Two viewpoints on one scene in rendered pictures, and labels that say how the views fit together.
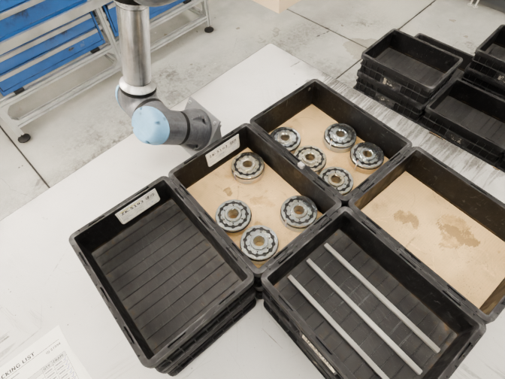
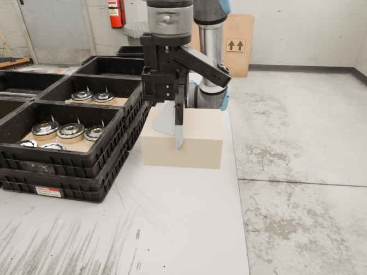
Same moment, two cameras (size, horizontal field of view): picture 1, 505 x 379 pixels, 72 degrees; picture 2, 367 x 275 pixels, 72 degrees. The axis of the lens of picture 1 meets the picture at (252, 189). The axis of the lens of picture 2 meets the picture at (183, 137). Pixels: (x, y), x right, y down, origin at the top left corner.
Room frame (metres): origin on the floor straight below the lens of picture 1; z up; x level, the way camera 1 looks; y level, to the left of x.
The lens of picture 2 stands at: (1.56, -0.45, 1.40)
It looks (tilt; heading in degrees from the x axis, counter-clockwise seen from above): 35 degrees down; 136
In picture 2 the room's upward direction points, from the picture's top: straight up
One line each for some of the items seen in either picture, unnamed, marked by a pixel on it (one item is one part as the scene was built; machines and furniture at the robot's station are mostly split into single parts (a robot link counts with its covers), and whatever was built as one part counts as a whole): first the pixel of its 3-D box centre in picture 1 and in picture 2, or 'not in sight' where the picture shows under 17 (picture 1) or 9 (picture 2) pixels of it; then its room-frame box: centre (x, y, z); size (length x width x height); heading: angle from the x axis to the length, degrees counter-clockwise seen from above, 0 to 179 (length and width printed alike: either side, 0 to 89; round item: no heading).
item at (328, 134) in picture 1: (340, 134); (49, 151); (0.74, -0.30, 0.86); 0.10 x 0.10 x 0.01
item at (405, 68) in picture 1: (397, 91); not in sight; (1.45, -0.84, 0.37); 0.40 x 0.30 x 0.45; 41
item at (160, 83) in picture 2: not in sight; (167, 67); (1.21, -0.15, 1.24); 0.09 x 0.08 x 0.12; 41
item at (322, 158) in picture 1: (309, 158); (70, 130); (0.66, -0.18, 0.86); 0.10 x 0.10 x 0.01
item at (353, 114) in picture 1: (325, 145); (60, 138); (0.70, -0.24, 0.87); 0.40 x 0.30 x 0.11; 36
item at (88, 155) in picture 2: (327, 134); (57, 126); (0.70, -0.24, 0.92); 0.40 x 0.30 x 0.02; 36
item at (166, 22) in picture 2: not in sight; (170, 20); (1.22, -0.15, 1.32); 0.08 x 0.08 x 0.05
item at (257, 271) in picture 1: (251, 189); (94, 91); (0.52, 0.00, 0.92); 0.40 x 0.30 x 0.02; 36
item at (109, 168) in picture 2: not in sight; (68, 160); (0.70, -0.24, 0.76); 0.40 x 0.30 x 0.12; 36
